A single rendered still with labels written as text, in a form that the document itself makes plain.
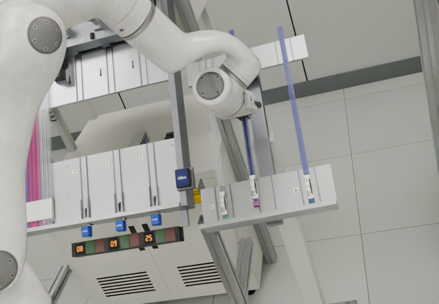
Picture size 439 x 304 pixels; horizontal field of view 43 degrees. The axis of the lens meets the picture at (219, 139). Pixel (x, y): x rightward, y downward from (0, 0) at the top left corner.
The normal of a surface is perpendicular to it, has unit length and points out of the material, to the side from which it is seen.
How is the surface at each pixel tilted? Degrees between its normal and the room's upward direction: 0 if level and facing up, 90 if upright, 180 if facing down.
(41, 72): 122
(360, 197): 0
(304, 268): 90
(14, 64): 101
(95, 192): 45
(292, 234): 90
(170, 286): 90
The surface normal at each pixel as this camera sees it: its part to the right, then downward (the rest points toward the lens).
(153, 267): -0.13, 0.52
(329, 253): -0.30, -0.83
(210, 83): -0.26, -0.14
